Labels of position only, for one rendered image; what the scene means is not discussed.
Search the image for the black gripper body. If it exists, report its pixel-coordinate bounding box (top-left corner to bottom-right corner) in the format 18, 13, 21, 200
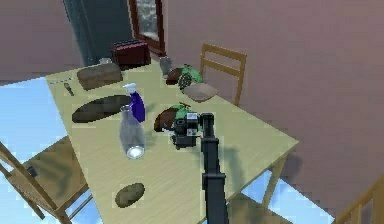
171, 118, 198, 151

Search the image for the dark grey fridge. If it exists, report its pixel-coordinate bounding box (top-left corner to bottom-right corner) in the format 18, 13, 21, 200
62, 0, 135, 67

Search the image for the brown framed window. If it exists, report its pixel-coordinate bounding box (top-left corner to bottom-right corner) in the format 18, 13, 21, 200
128, 0, 167, 56

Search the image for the yellow wooden table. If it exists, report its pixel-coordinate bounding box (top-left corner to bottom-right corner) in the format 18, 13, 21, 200
44, 59, 300, 224

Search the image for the brown potato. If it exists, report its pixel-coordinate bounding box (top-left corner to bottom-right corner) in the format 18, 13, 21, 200
114, 182, 146, 209

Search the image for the blue spray bottle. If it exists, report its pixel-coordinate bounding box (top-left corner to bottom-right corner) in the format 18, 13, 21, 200
122, 82, 147, 124

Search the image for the wooden chair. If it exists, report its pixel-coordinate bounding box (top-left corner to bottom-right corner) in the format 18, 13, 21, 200
0, 135, 95, 224
182, 42, 248, 107
226, 192, 294, 224
333, 174, 384, 224

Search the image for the brown bread loaf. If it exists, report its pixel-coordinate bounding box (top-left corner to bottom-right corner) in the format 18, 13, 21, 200
76, 62, 124, 91

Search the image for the small dark-handled knife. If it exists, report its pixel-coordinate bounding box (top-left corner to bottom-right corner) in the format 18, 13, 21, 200
62, 82, 76, 97

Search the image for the red toaster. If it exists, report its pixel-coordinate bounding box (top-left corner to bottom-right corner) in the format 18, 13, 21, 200
110, 38, 152, 70

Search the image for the clear glass bottle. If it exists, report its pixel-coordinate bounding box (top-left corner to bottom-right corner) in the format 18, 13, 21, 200
118, 104, 147, 160

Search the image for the grey cup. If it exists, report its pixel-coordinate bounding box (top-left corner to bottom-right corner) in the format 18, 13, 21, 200
158, 56, 174, 78

